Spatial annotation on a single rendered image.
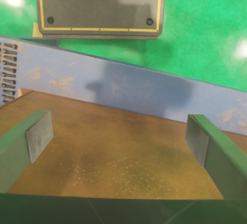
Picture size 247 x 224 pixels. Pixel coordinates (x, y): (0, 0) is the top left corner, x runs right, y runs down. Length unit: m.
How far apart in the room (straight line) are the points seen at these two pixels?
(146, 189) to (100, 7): 0.93
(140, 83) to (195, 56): 0.79
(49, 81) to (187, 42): 1.02
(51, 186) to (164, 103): 0.58
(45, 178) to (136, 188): 0.18
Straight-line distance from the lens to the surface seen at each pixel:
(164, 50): 1.42
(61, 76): 0.81
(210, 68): 1.55
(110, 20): 1.08
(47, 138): 0.17
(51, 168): 0.42
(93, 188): 0.38
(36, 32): 1.54
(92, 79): 0.78
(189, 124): 0.16
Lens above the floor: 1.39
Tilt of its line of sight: 73 degrees down
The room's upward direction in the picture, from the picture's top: 178 degrees counter-clockwise
